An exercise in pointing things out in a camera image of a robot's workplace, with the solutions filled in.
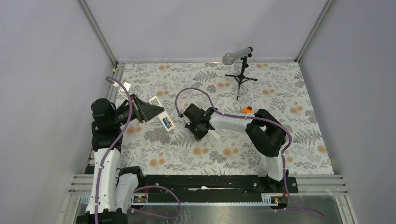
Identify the silver microphone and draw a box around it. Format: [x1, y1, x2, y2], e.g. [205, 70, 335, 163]
[222, 47, 253, 65]

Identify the floral table mat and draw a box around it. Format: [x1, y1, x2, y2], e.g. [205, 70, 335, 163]
[117, 62, 333, 175]

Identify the purple cable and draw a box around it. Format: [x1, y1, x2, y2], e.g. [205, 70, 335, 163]
[94, 77, 134, 224]
[175, 88, 325, 221]

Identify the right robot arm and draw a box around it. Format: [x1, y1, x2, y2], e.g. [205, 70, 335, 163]
[179, 104, 286, 192]

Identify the white battery cover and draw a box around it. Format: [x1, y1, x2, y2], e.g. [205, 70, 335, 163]
[208, 130, 220, 140]

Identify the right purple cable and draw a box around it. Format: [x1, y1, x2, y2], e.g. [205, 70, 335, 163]
[175, 88, 325, 221]

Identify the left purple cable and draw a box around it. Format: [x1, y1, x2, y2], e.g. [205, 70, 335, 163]
[94, 77, 134, 224]

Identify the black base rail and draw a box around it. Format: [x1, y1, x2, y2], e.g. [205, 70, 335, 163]
[130, 175, 298, 205]

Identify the blue battery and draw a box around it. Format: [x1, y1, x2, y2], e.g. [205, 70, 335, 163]
[163, 118, 173, 129]

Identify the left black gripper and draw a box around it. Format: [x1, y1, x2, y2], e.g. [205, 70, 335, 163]
[112, 93, 164, 126]

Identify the white remote control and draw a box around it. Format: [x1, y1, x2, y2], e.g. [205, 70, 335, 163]
[148, 96, 175, 132]

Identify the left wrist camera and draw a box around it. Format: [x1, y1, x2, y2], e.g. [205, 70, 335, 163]
[119, 81, 131, 94]

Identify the black tripod mic stand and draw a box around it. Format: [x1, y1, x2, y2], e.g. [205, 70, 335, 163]
[225, 53, 258, 100]

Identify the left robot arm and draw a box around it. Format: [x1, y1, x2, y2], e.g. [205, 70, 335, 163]
[76, 94, 165, 224]

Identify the orange toy car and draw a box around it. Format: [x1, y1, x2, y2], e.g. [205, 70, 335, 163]
[241, 106, 254, 113]

